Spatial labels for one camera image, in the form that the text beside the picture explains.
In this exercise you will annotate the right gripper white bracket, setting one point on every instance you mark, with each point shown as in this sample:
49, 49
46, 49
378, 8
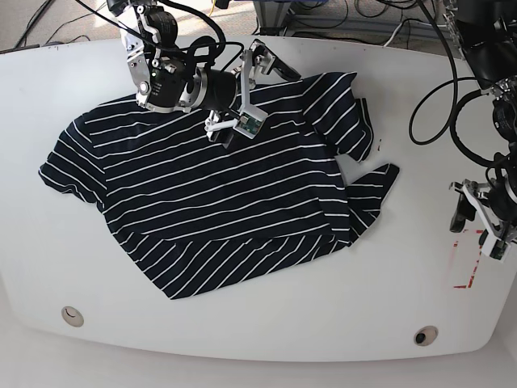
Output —
228, 94

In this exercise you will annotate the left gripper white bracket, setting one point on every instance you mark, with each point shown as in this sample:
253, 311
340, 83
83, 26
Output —
495, 204

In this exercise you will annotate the navy white striped t-shirt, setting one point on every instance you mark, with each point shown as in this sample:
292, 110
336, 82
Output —
196, 216

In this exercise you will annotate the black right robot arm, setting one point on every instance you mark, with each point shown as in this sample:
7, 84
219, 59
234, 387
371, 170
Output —
170, 79

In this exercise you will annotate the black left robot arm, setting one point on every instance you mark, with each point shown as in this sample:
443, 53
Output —
485, 33

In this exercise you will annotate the red tape rectangle marking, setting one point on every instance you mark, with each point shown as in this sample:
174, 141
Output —
466, 255

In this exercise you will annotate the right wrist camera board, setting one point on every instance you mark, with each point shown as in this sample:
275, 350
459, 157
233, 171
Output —
248, 125

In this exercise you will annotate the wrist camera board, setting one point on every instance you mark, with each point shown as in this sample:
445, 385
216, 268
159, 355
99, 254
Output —
248, 125
495, 248

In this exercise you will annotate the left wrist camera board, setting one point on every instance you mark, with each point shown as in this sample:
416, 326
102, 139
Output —
495, 248

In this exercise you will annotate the grey aluminium frame stand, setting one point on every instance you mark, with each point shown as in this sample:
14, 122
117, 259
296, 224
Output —
399, 24

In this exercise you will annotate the right table cable grommet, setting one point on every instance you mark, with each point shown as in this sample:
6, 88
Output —
426, 336

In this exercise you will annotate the table cable grommet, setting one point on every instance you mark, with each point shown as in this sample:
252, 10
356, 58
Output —
72, 316
426, 336

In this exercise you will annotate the left table cable grommet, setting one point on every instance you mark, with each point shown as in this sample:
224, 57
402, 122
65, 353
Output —
72, 316

